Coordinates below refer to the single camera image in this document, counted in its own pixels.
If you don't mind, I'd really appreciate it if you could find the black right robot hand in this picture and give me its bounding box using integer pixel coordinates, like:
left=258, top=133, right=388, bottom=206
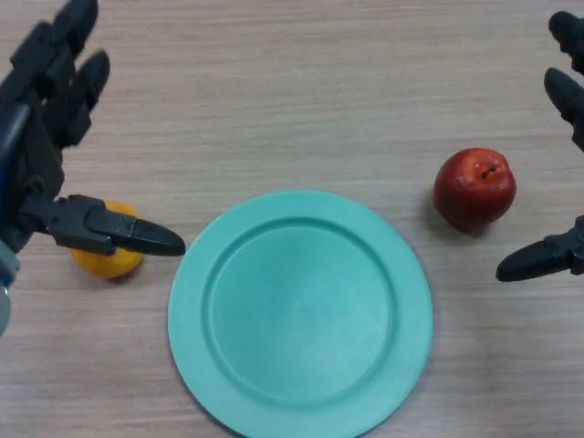
left=495, top=11, right=584, bottom=284

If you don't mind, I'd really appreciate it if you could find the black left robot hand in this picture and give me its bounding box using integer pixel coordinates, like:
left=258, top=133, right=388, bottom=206
left=0, top=0, right=187, bottom=257

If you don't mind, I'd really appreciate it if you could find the red apple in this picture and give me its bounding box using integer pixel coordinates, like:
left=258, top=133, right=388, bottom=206
left=433, top=147, right=517, bottom=233

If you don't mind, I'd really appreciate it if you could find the green round plate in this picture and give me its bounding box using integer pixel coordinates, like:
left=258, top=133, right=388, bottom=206
left=167, top=189, right=433, bottom=438

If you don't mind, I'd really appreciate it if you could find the yellow pear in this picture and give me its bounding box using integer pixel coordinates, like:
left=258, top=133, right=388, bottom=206
left=68, top=199, right=145, bottom=279

